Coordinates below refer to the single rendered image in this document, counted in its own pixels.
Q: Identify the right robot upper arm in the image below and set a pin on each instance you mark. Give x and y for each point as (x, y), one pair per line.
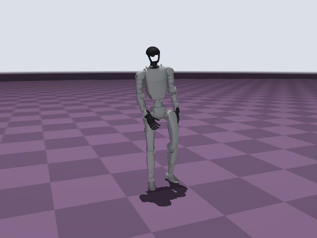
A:
(140, 75)

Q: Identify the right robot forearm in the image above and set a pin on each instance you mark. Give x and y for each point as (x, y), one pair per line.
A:
(141, 103)

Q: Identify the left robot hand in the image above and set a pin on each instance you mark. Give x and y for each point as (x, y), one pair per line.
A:
(177, 113)

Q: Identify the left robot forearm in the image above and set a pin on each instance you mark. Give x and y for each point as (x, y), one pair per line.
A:
(174, 101)

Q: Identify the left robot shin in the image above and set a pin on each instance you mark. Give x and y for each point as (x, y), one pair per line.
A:
(172, 158)

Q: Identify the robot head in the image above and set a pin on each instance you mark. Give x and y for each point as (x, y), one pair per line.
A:
(152, 51)

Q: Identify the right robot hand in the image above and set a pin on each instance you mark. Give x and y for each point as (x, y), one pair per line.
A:
(151, 121)

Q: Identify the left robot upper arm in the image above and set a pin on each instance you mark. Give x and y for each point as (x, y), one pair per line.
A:
(170, 80)

